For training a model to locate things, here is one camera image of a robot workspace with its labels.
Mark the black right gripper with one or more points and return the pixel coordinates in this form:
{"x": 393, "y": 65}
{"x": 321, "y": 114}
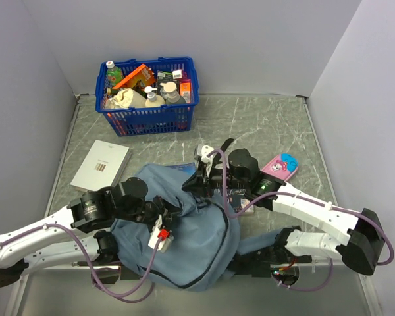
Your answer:
{"x": 201, "y": 183}

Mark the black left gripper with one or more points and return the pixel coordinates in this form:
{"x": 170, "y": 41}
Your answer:
{"x": 165, "y": 209}

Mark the blue student backpack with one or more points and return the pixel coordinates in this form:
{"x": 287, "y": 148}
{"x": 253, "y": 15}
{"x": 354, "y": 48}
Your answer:
{"x": 198, "y": 218}

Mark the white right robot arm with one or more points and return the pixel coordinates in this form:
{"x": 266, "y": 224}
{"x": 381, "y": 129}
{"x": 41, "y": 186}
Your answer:
{"x": 356, "y": 238}

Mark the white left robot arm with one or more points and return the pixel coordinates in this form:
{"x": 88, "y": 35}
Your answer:
{"x": 79, "y": 231}

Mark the floral Little Women book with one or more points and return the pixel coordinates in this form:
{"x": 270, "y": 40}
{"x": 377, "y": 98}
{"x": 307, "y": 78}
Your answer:
{"x": 238, "y": 202}

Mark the white notebook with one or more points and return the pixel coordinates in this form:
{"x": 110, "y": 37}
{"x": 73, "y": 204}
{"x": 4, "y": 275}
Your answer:
{"x": 102, "y": 166}

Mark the pink cartoon pencil case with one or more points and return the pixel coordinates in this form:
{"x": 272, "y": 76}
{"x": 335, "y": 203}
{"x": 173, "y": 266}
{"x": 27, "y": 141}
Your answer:
{"x": 283, "y": 167}

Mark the cream pump bottle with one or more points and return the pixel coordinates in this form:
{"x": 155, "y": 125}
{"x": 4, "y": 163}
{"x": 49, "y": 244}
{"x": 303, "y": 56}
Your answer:
{"x": 153, "y": 99}

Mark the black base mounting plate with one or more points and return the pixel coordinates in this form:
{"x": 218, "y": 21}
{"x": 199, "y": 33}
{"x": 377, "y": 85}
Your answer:
{"x": 256, "y": 266}

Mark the blue plastic shopping basket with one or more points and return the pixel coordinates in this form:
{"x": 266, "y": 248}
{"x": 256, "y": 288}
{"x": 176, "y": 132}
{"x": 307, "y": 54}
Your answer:
{"x": 167, "y": 118}

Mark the pink orange bottle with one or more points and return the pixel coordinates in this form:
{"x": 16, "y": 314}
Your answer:
{"x": 186, "y": 89}

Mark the grey pump bottle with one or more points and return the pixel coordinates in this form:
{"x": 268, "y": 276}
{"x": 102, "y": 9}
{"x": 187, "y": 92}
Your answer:
{"x": 173, "y": 96}

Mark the black packaged item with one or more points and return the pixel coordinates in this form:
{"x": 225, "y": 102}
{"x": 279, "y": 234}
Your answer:
{"x": 163, "y": 77}

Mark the orange snack box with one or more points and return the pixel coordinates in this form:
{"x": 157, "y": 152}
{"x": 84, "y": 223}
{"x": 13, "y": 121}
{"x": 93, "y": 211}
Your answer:
{"x": 139, "y": 78}

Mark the green drink bottle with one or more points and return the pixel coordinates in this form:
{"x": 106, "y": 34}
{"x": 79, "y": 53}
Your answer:
{"x": 114, "y": 74}

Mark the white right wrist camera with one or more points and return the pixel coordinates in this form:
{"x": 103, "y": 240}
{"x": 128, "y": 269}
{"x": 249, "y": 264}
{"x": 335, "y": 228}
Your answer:
{"x": 201, "y": 153}

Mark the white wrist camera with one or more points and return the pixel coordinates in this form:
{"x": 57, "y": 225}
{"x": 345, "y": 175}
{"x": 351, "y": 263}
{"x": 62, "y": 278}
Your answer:
{"x": 201, "y": 153}
{"x": 160, "y": 238}

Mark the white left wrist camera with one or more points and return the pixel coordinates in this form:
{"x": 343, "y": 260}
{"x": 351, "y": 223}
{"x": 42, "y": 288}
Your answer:
{"x": 160, "y": 238}

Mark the aluminium front rail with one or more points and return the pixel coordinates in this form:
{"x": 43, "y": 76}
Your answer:
{"x": 303, "y": 248}

